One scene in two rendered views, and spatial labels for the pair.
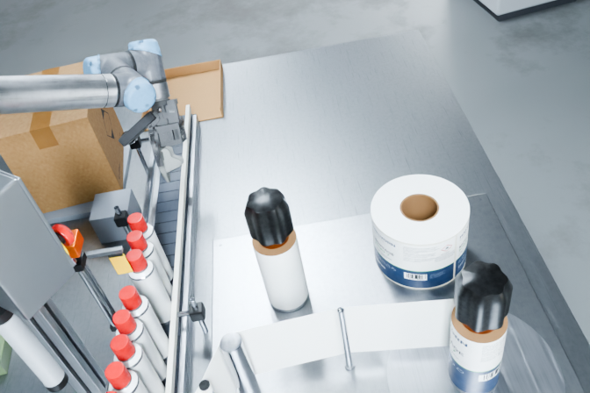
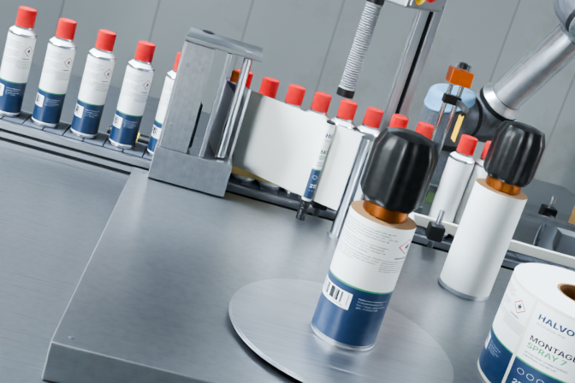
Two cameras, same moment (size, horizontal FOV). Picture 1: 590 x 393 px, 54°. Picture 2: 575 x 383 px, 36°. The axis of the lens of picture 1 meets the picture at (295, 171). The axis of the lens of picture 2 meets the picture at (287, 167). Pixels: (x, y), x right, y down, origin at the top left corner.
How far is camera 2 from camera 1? 1.43 m
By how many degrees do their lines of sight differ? 74
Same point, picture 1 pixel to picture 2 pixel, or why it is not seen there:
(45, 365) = (350, 63)
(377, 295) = (465, 334)
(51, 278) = not seen: outside the picture
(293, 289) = (457, 249)
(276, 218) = (502, 132)
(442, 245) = (518, 292)
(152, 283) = (450, 170)
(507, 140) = not seen: outside the picture
